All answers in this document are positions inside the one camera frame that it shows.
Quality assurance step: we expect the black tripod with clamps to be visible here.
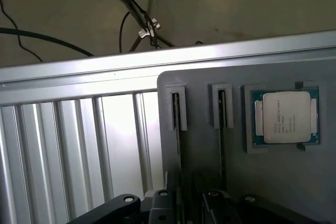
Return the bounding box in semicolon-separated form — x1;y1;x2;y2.
103;0;177;51

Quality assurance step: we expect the thick black floor cable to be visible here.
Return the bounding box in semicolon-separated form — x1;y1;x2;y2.
0;27;95;57

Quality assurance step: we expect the thin black floor cable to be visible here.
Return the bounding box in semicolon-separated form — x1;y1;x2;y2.
118;10;132;53
0;0;44;63

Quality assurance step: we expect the grey parts rack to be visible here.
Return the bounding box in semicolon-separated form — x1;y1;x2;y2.
156;68;336;224

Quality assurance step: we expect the silver CPU chip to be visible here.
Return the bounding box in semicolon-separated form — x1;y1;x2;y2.
250;90;321;148

